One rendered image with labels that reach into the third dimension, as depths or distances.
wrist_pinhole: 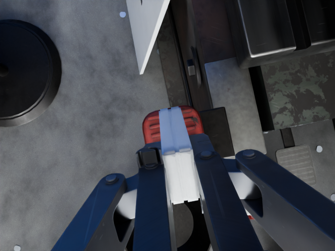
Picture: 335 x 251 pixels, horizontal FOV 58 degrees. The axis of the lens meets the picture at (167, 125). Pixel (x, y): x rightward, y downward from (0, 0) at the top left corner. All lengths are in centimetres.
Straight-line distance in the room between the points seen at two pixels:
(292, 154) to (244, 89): 55
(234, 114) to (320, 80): 12
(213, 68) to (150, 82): 67
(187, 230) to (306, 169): 44
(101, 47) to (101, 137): 32
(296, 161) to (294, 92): 53
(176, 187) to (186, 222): 94
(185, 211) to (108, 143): 36
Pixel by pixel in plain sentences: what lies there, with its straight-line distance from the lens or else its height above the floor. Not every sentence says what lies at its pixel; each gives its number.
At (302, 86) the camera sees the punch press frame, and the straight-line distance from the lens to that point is 45.
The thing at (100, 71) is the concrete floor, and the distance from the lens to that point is 112.
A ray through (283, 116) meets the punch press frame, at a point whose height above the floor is 65.
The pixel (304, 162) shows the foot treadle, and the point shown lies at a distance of 97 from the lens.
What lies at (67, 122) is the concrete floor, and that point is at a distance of 113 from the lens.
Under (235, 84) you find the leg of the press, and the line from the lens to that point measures 43.
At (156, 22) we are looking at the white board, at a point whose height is 42.
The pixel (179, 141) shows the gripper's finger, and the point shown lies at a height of 90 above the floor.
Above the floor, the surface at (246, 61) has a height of 68.
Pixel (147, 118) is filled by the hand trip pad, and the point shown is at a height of 76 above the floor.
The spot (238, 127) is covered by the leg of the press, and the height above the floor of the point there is 64.
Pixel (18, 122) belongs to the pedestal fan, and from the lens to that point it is 118.
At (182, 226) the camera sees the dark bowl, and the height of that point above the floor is 0.
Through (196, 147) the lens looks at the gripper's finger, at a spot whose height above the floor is 90.
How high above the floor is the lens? 106
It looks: 86 degrees down
